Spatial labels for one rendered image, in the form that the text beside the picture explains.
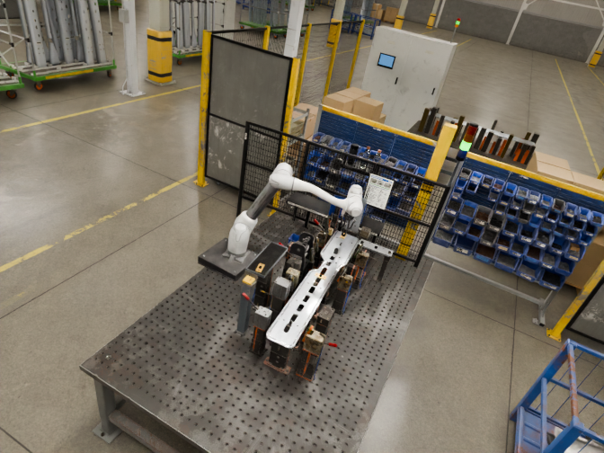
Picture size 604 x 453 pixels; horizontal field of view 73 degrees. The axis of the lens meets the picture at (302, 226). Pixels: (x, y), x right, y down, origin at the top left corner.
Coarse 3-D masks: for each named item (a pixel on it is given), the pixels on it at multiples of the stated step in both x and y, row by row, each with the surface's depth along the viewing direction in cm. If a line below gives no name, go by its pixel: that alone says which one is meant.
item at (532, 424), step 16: (560, 352) 297; (592, 352) 287; (544, 384) 305; (560, 384) 309; (528, 400) 325; (544, 400) 292; (576, 400) 248; (592, 400) 302; (512, 416) 338; (528, 416) 327; (544, 416) 281; (576, 416) 238; (528, 432) 315; (544, 432) 270; (560, 432) 278; (576, 432) 233; (592, 432) 231; (528, 448) 304; (544, 448) 261; (560, 448) 243; (576, 448) 272; (592, 448) 273
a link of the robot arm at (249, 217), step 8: (280, 168) 312; (288, 168) 313; (264, 192) 326; (272, 192) 325; (256, 200) 332; (264, 200) 329; (256, 208) 333; (240, 216) 341; (248, 216) 338; (256, 216) 338; (248, 224) 338
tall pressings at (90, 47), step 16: (16, 0) 740; (32, 0) 735; (48, 0) 782; (64, 0) 810; (80, 0) 792; (96, 0) 823; (32, 16) 742; (48, 16) 797; (64, 16) 795; (80, 16) 805; (96, 16) 832; (32, 32) 753; (48, 32) 783; (64, 32) 805; (80, 32) 819; (96, 32) 844; (32, 48) 767; (64, 48) 819; (80, 48) 846; (96, 48) 860
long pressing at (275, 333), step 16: (336, 240) 339; (352, 240) 343; (336, 256) 320; (320, 272) 300; (336, 272) 303; (304, 288) 283; (288, 304) 266; (304, 304) 269; (288, 320) 255; (304, 320) 257; (272, 336) 242; (288, 336) 244
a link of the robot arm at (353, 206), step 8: (296, 184) 302; (304, 184) 304; (312, 184) 306; (312, 192) 305; (320, 192) 300; (328, 200) 297; (336, 200) 294; (344, 200) 294; (352, 200) 292; (360, 200) 296; (344, 208) 294; (352, 208) 288; (360, 208) 290; (352, 216) 292
